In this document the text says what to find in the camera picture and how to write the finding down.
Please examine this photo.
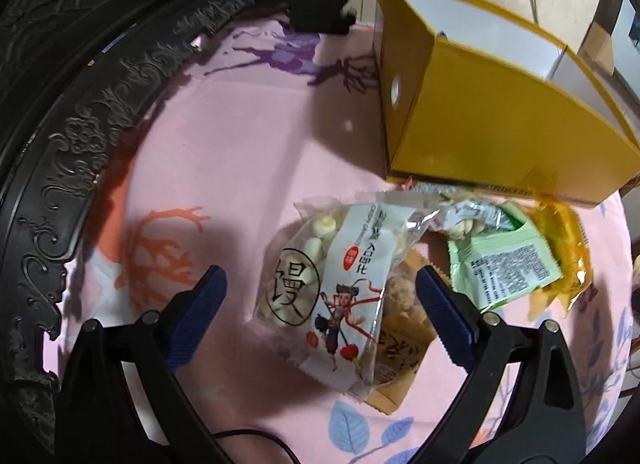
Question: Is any yellow translucent snack packet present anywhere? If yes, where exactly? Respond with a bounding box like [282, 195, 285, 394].
[525, 194, 598, 320]

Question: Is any pink printed cloth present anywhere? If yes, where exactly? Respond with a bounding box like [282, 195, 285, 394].
[65, 14, 640, 464]

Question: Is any black cable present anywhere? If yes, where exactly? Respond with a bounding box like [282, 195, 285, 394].
[210, 428, 301, 464]

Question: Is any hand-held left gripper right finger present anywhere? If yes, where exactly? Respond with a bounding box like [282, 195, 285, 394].
[400, 265, 588, 464]

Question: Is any small clear biscuit packet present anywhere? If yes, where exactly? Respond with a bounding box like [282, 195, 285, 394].
[400, 179, 506, 242]

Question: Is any dark carved wooden furniture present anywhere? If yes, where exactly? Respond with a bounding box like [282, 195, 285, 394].
[0, 0, 358, 464]

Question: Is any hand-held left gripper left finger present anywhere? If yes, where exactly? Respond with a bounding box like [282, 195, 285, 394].
[52, 265, 228, 464]

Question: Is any white cartoon biscuit packet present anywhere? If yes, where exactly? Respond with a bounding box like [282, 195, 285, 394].
[250, 191, 446, 402]

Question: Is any yellow cardboard box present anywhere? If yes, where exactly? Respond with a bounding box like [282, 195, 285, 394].
[372, 0, 640, 207]

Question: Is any green snack packet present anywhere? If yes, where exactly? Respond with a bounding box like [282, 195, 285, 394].
[440, 199, 563, 312]

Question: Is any brown paper snack packet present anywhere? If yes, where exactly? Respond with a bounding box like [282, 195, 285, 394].
[362, 249, 438, 417]

